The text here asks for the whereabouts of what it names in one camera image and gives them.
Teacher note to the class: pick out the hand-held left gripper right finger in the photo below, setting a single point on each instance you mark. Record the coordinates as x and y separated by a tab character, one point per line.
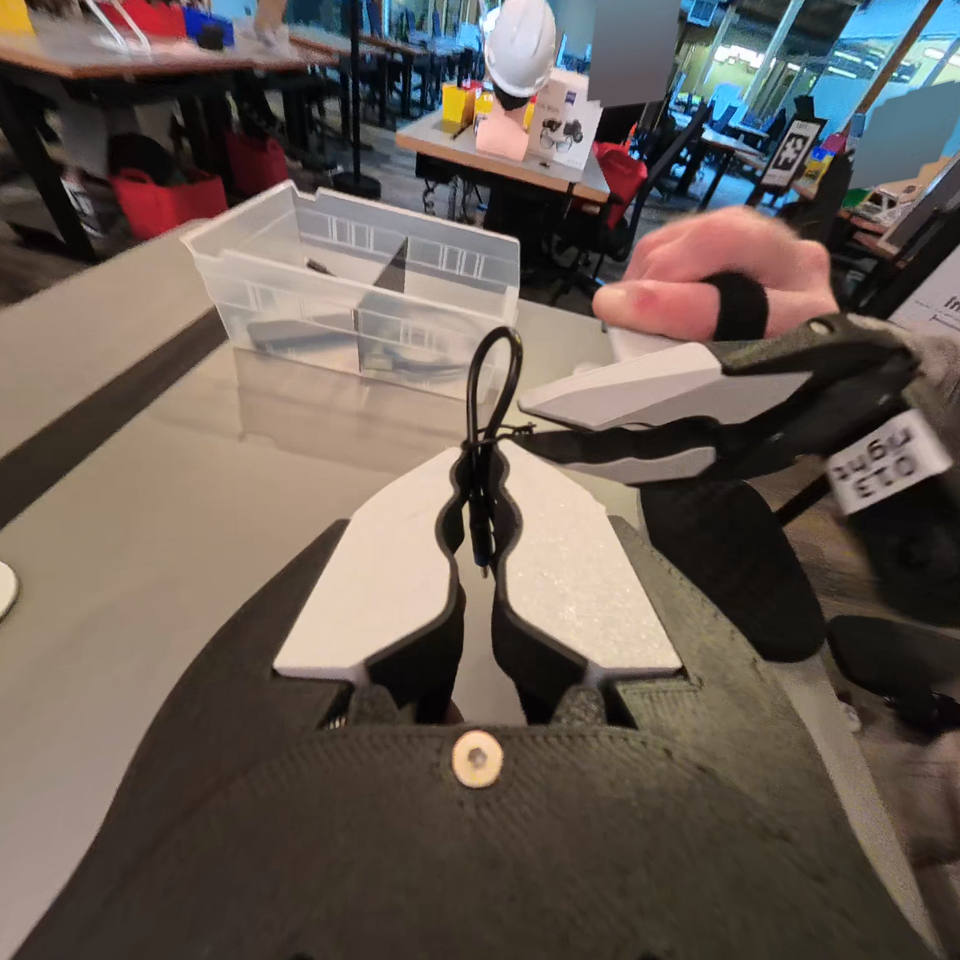
592	592

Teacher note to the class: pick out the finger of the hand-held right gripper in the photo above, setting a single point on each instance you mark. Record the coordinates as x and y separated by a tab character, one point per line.
660	465
637	382

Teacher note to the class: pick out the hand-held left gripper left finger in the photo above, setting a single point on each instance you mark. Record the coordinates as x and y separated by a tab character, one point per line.
367	592

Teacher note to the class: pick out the clear plastic organizer box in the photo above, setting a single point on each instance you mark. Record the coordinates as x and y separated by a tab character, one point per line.
262	225

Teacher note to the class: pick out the person's right hand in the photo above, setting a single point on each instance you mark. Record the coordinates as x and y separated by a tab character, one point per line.
675	255

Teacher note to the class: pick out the red bag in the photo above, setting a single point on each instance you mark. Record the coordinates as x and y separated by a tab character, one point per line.
165	202
259	161
622	176

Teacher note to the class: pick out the black white marker sign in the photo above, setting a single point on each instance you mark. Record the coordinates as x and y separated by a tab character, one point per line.
795	150

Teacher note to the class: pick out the printed product box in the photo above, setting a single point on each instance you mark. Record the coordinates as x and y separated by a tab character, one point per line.
570	112

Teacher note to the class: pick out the pink display stand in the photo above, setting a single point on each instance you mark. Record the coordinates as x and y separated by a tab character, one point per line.
502	139

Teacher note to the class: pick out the long grey desk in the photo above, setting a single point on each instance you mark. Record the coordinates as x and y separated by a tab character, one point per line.
431	142
45	52

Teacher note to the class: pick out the black pole round foot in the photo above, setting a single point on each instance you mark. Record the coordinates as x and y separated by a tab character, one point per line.
356	184

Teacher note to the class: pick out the white hard hat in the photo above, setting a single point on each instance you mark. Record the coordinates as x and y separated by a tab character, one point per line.
521	45

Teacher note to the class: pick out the red plastic bin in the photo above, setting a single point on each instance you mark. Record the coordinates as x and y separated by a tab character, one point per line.
150	19

